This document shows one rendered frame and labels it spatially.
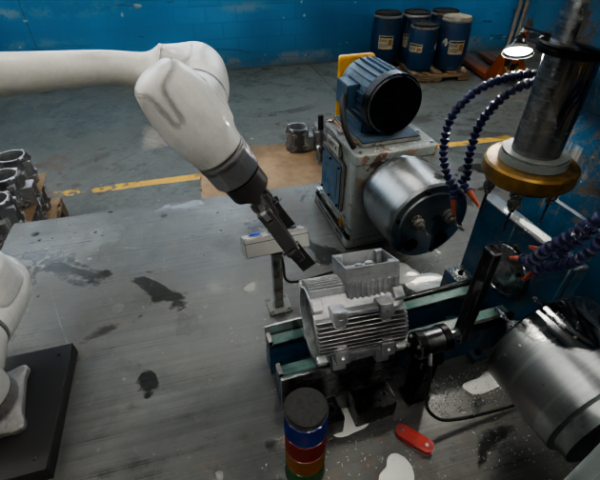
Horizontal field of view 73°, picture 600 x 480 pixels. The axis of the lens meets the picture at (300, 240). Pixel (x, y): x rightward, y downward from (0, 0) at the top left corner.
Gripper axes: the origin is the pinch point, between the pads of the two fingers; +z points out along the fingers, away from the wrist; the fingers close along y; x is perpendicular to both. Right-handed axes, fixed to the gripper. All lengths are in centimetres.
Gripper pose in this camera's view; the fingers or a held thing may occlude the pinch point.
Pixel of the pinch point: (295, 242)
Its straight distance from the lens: 84.1
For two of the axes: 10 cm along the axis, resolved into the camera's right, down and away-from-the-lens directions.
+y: -3.1, -6.0, 7.4
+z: 4.8, 5.8, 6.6
